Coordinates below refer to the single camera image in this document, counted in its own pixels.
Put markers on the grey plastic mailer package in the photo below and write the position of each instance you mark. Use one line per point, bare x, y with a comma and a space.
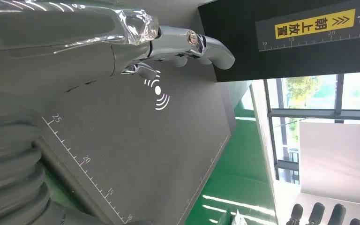
238, 219

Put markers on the black inbound scanner machine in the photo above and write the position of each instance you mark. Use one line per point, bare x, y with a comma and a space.
136, 139

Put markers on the black yellow ruler label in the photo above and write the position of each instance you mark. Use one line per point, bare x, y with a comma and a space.
315, 28

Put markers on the dark window frame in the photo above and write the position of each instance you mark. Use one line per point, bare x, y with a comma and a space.
323, 113

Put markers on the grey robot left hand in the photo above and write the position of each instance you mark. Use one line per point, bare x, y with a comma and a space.
59, 37

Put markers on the white partition panel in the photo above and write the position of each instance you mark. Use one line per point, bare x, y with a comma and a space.
338, 161

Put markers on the green belt conveyor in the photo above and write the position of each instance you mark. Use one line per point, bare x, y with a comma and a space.
239, 161

